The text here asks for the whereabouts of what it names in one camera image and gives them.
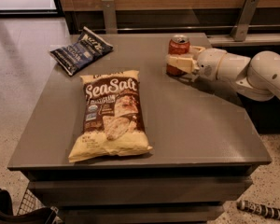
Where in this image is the wire mesh basket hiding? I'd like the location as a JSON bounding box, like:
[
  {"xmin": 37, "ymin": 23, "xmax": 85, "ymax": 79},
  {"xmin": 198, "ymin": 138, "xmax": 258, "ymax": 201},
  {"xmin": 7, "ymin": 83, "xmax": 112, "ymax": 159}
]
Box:
[{"xmin": 17, "ymin": 189, "xmax": 45, "ymax": 215}]

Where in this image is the left metal wall bracket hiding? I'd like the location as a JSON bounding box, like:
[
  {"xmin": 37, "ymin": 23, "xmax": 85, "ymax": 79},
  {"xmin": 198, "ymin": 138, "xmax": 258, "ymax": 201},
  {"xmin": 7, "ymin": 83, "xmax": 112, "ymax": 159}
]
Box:
[{"xmin": 102, "ymin": 0, "xmax": 118, "ymax": 34}]

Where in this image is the sea salt chips bag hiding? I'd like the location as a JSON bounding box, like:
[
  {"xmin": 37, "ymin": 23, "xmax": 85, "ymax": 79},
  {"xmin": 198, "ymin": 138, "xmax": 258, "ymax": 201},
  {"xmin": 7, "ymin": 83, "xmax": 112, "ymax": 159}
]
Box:
[{"xmin": 68, "ymin": 70, "xmax": 152, "ymax": 162}]

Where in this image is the right metal wall bracket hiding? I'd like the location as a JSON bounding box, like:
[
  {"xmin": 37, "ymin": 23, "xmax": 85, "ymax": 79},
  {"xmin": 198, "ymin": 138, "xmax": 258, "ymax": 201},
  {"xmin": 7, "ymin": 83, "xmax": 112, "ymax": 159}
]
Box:
[{"xmin": 231, "ymin": 0, "xmax": 259, "ymax": 42}]

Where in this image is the blue chips bag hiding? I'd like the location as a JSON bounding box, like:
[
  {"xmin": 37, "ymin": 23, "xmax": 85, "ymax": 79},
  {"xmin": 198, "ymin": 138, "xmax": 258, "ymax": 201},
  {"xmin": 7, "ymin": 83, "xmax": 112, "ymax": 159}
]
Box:
[{"xmin": 49, "ymin": 27, "xmax": 113, "ymax": 77}]

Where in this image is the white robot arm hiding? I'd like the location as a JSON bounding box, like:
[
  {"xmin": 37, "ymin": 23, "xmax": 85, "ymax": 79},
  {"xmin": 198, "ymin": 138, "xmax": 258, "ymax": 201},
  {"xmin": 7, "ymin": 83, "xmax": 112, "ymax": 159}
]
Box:
[{"xmin": 166, "ymin": 46, "xmax": 280, "ymax": 101}]

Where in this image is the metal wall bracket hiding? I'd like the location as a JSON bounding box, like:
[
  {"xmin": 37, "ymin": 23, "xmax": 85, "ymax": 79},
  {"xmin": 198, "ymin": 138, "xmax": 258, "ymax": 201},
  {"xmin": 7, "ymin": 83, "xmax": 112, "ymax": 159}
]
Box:
[
  {"xmin": 231, "ymin": 0, "xmax": 259, "ymax": 42},
  {"xmin": 102, "ymin": 0, "xmax": 118, "ymax": 34}
]

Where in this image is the black white patterned tube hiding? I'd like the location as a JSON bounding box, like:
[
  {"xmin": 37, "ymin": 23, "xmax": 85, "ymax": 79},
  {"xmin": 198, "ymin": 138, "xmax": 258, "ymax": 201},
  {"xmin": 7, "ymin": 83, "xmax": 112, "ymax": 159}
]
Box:
[{"xmin": 236, "ymin": 200, "xmax": 280, "ymax": 221}]

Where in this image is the grey table cabinet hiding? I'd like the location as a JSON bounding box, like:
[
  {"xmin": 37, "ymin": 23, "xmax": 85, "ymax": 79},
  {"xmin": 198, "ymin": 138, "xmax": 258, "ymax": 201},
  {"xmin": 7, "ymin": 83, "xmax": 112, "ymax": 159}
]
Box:
[{"xmin": 8, "ymin": 34, "xmax": 271, "ymax": 224}]

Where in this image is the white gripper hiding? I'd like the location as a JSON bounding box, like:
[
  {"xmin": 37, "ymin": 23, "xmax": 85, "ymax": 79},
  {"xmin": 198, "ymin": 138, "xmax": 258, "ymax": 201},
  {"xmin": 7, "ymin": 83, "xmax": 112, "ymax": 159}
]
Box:
[{"xmin": 166, "ymin": 46, "xmax": 227, "ymax": 81}]

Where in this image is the red coke can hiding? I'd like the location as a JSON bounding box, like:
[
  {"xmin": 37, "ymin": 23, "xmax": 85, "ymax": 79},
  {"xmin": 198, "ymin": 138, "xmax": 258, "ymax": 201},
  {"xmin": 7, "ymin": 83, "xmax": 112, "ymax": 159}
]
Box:
[{"xmin": 166, "ymin": 35, "xmax": 190, "ymax": 77}]

